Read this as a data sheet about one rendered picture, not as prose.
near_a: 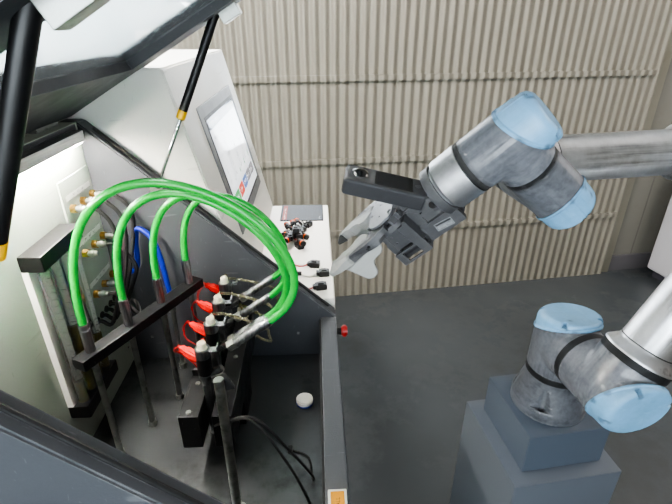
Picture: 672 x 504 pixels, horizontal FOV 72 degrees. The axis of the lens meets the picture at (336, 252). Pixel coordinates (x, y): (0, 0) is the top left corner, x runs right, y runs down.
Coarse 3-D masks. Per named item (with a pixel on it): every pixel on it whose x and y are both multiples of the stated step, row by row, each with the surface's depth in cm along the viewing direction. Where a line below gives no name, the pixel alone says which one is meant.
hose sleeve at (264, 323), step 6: (264, 318) 83; (258, 324) 83; (264, 324) 82; (270, 324) 82; (246, 330) 84; (252, 330) 83; (258, 330) 83; (240, 336) 84; (246, 336) 83; (252, 336) 83; (234, 342) 84; (240, 342) 84
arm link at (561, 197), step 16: (560, 160) 57; (544, 176) 57; (560, 176) 57; (576, 176) 59; (512, 192) 61; (528, 192) 59; (544, 192) 58; (560, 192) 58; (576, 192) 59; (592, 192) 61; (528, 208) 63; (544, 208) 60; (560, 208) 59; (576, 208) 60; (592, 208) 61; (560, 224) 62; (576, 224) 61
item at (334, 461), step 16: (320, 320) 119; (320, 336) 113; (336, 336) 113; (320, 352) 108; (336, 352) 107; (320, 368) 103; (336, 368) 102; (320, 384) 98; (336, 384) 98; (336, 400) 94; (336, 416) 90; (336, 432) 86; (336, 448) 83; (336, 464) 80; (336, 480) 77
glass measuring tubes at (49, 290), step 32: (64, 224) 88; (32, 256) 76; (64, 256) 85; (32, 288) 79; (64, 288) 85; (64, 320) 84; (96, 320) 96; (64, 352) 86; (64, 384) 88; (96, 384) 96
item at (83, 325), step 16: (112, 192) 70; (192, 192) 71; (208, 192) 71; (96, 208) 72; (240, 208) 73; (80, 224) 73; (256, 224) 74; (80, 240) 74; (272, 240) 75; (288, 256) 77; (80, 304) 79; (288, 304) 81; (80, 320) 80; (272, 320) 82
